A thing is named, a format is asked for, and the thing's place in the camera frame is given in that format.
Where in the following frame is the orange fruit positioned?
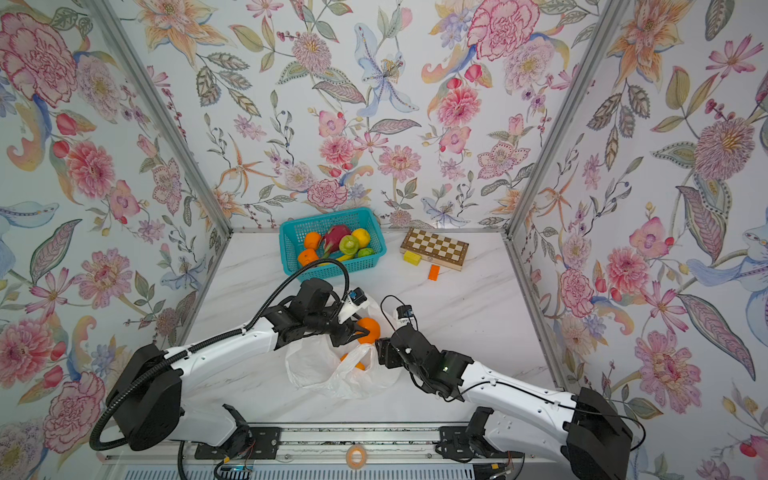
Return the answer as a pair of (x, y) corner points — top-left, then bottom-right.
(297, 249), (319, 267)
(356, 317), (381, 344)
(303, 232), (323, 251)

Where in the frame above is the white translucent plastic bag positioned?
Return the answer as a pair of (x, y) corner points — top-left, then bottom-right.
(285, 300), (400, 400)

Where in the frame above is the pink dragon fruit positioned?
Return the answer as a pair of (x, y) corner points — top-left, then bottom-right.
(321, 224), (351, 257)

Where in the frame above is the green pepper toy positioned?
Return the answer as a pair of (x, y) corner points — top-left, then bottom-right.
(338, 234), (361, 258)

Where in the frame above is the yellow lemon toy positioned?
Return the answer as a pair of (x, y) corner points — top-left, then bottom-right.
(352, 228), (371, 249)

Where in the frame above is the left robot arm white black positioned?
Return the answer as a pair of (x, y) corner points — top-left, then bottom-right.
(89, 305), (370, 457)

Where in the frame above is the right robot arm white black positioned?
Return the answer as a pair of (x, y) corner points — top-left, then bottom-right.
(375, 326), (633, 479)

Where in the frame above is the yellow banana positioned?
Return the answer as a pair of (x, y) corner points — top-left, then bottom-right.
(334, 253), (357, 262)

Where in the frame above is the teal plastic basket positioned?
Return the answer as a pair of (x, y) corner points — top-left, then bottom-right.
(279, 208), (387, 280)

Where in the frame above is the orange block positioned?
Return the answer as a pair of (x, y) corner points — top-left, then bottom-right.
(428, 265), (440, 281)

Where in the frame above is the yellow block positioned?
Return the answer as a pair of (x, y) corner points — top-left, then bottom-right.
(403, 250), (422, 266)

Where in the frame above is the wooden chessboard box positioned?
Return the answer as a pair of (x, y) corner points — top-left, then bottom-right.
(400, 228), (469, 271)

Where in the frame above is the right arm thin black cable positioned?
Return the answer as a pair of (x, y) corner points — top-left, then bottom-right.
(379, 293), (648, 480)

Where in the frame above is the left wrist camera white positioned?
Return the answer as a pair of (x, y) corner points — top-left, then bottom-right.
(293, 277), (370, 325)

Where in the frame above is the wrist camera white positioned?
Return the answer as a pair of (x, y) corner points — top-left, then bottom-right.
(392, 304), (418, 348)
(293, 277), (370, 325)

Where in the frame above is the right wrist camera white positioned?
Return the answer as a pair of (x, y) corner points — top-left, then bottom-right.
(392, 304), (418, 348)

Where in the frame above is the aluminium rail base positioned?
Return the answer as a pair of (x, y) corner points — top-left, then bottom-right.
(95, 421), (613, 480)

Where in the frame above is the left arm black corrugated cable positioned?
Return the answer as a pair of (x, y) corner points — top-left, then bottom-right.
(88, 257), (352, 480)

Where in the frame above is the left aluminium corner post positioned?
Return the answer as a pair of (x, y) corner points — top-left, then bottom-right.
(84, 0), (233, 240)

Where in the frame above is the aluminium corner post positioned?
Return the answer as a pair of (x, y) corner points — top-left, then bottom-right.
(84, 0), (233, 240)
(505, 0), (627, 240)

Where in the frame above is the right aluminium corner post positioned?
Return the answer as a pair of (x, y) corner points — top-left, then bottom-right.
(505, 0), (627, 240)

